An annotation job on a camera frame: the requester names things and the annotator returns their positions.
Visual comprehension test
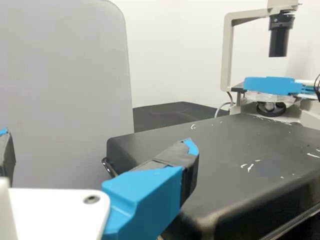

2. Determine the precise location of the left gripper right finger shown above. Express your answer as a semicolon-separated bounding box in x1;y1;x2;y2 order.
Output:
100;139;200;240

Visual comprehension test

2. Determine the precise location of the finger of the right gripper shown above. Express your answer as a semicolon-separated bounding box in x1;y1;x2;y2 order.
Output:
293;78;320;101
243;75;303;96

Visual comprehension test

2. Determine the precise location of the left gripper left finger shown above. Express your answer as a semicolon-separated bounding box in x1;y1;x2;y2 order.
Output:
0;127;17;181

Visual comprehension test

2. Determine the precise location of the petri dish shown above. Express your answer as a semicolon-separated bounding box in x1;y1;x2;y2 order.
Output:
246;90;301;105

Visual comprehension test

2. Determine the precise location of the cream microscope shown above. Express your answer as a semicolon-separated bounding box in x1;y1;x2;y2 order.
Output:
219;0;320;131

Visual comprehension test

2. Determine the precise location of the black tray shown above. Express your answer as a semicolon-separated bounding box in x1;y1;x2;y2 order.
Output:
100;115;320;240

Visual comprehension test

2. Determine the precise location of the white box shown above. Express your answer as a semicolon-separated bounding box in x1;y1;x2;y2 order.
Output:
0;0;136;191

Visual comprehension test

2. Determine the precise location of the black cable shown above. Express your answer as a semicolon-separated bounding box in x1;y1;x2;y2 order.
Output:
313;73;320;102

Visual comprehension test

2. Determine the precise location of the grey cable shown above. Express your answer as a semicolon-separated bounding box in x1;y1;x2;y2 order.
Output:
214;90;236;119

